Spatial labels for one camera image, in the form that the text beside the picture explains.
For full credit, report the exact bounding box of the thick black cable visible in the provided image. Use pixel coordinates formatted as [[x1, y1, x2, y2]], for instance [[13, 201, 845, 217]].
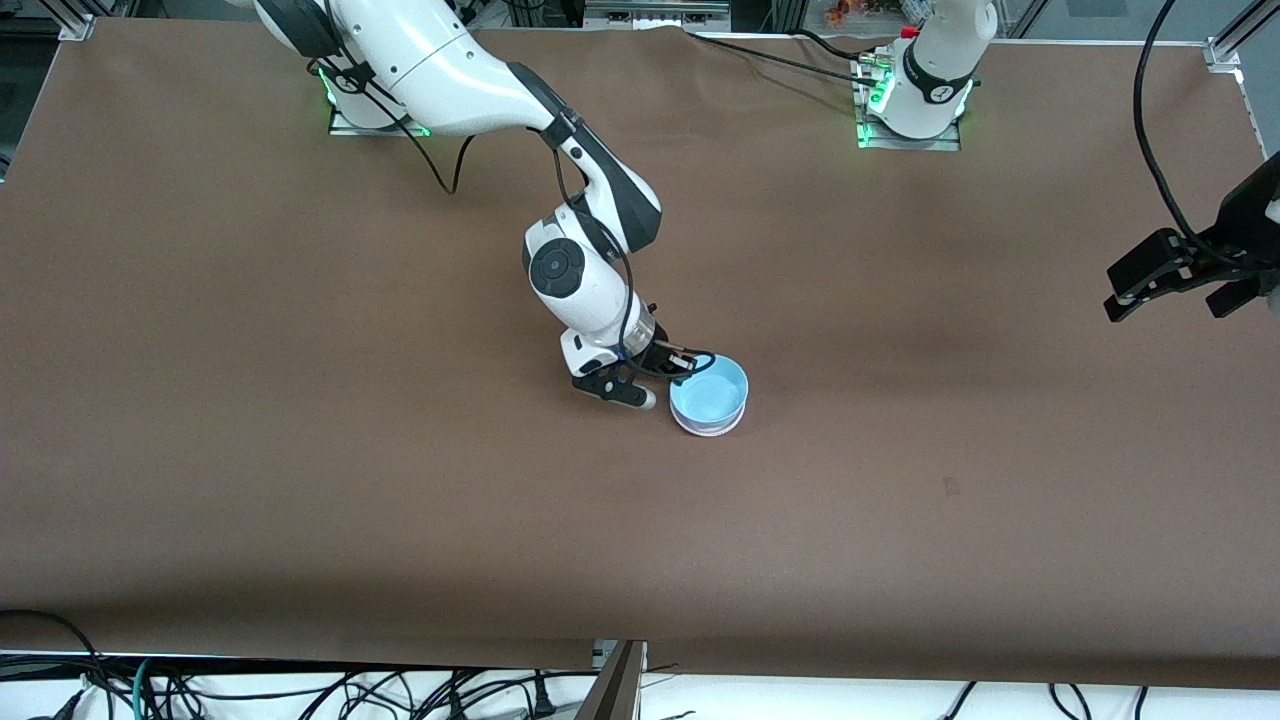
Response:
[[0, 610, 101, 691]]

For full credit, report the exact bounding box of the light blue bowl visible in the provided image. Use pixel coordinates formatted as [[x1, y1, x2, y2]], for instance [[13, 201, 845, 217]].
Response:
[[668, 352, 750, 426]]

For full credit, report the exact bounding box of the pink bowl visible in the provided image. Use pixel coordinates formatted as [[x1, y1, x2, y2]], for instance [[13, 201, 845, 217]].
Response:
[[671, 400, 748, 438]]

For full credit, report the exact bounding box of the curved black base cable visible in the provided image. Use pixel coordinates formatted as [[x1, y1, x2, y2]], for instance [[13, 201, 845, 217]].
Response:
[[795, 28, 876, 63]]

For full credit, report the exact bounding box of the aluminium frame post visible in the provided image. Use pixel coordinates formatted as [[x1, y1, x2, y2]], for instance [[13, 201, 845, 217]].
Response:
[[578, 640, 649, 720]]

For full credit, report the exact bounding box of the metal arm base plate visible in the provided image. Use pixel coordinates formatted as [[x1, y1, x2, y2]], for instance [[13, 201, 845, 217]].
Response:
[[853, 55, 963, 153], [328, 95, 433, 138]]

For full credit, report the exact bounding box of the long black base cable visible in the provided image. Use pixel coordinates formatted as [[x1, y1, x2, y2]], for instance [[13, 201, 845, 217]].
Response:
[[683, 30, 871, 89]]

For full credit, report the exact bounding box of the brown table cover sheet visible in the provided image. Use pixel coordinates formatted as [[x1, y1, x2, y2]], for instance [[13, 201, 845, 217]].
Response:
[[0, 18, 1280, 691]]

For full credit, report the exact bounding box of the aluminium frame rail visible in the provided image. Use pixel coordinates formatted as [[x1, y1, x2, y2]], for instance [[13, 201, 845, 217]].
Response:
[[585, 0, 731, 31]]

